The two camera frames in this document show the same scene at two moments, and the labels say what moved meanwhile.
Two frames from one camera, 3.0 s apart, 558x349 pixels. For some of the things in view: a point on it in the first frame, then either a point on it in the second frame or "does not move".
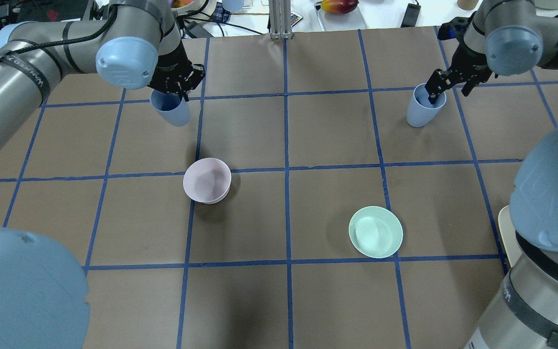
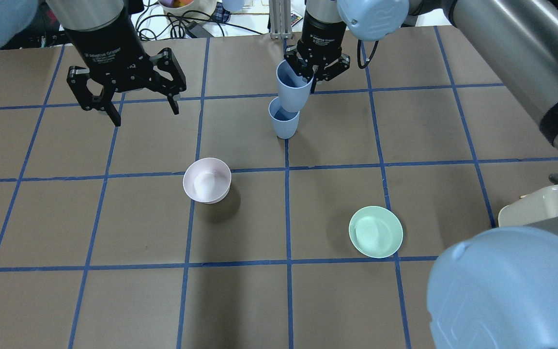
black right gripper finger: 469,86 → 334,69
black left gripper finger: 193,80 → 167,60
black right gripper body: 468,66 → 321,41
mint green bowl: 376,231 does not move
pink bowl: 207,180 does not move
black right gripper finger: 437,83 → 298,63
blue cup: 169,105 → 285,122
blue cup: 421,112 → 294,91
